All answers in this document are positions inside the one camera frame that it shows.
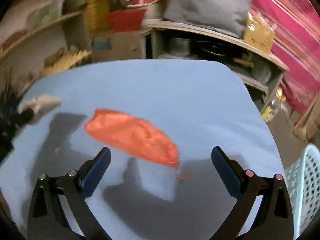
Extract orange cloth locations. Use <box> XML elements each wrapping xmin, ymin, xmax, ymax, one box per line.
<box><xmin>84</xmin><ymin>108</ymin><xmax>192</xmax><ymax>180</ymax></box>

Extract grey white cloth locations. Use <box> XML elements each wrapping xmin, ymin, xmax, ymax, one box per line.
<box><xmin>18</xmin><ymin>94</ymin><xmax>61</xmax><ymax>119</ymax></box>

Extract yellow egg tray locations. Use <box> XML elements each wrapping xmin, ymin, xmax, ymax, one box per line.
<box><xmin>40</xmin><ymin>50</ymin><xmax>92</xmax><ymax>77</ymax></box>

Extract clear plastic container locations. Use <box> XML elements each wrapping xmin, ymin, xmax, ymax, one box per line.
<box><xmin>27</xmin><ymin>0</ymin><xmax>65</xmax><ymax>30</ymax></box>

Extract low wooden cabinet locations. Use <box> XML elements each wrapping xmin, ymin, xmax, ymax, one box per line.
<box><xmin>147</xmin><ymin>21</ymin><xmax>289</xmax><ymax>112</ymax></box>

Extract yellow utensil holder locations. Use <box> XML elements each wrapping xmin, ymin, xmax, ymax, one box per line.
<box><xmin>243</xmin><ymin>12</ymin><xmax>277</xmax><ymax>53</ymax></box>

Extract striped pink curtain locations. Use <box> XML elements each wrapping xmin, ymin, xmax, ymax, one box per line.
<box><xmin>251</xmin><ymin>0</ymin><xmax>319</xmax><ymax>114</ymax></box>

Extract wooden shelf unit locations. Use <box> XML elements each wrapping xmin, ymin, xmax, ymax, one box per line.
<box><xmin>1</xmin><ymin>0</ymin><xmax>91</xmax><ymax>92</ymax></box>

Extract light blue plastic basket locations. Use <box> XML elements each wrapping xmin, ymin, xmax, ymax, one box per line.
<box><xmin>285</xmin><ymin>144</ymin><xmax>319</xmax><ymax>239</ymax></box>

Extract yellow oil bottle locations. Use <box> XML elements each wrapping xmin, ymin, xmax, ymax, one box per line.
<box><xmin>85</xmin><ymin>0</ymin><xmax>111</xmax><ymax>34</ymax></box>

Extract cardboard box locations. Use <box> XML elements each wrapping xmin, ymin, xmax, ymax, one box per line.
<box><xmin>91</xmin><ymin>29</ymin><xmax>151</xmax><ymax>62</ymax></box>

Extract red plastic bowl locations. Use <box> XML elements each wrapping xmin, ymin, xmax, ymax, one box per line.
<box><xmin>107</xmin><ymin>8</ymin><xmax>146</xmax><ymax>33</ymax></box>

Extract blue table cloth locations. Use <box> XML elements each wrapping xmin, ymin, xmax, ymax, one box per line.
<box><xmin>1</xmin><ymin>60</ymin><xmax>284</xmax><ymax>239</ymax></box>

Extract grey fabric cover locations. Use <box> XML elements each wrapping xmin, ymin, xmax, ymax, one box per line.
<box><xmin>163</xmin><ymin>0</ymin><xmax>252</xmax><ymax>38</ymax></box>

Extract plastic oil bottle on floor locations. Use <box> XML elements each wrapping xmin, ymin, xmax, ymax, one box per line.
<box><xmin>261</xmin><ymin>87</ymin><xmax>286</xmax><ymax>124</ymax></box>

